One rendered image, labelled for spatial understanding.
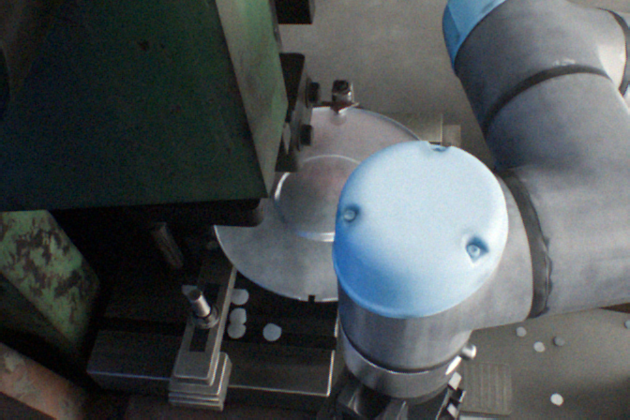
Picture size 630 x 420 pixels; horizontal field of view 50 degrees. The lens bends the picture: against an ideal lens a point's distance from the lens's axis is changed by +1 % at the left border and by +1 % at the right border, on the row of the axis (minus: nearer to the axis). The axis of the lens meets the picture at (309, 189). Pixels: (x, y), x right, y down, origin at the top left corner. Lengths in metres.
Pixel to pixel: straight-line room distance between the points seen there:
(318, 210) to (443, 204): 0.53
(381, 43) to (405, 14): 0.15
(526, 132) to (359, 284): 0.12
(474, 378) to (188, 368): 0.74
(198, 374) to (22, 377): 0.23
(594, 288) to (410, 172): 0.10
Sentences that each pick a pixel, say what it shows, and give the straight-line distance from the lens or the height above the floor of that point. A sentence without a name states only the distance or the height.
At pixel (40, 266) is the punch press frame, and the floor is 0.84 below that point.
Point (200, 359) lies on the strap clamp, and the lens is 0.79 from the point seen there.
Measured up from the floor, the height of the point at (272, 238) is 0.78.
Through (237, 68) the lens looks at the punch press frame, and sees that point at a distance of 0.41.
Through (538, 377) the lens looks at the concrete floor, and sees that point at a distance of 1.59.
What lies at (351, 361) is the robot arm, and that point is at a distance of 0.40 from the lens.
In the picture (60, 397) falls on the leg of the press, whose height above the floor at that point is 0.64.
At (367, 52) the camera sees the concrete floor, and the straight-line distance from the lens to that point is 2.14.
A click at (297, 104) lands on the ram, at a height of 0.97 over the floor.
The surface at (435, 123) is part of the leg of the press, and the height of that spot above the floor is 0.64.
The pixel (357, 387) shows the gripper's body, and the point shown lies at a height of 1.07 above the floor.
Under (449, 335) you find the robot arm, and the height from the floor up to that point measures 1.16.
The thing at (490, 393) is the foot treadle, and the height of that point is 0.16.
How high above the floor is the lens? 1.46
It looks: 54 degrees down
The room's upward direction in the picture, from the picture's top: 10 degrees counter-clockwise
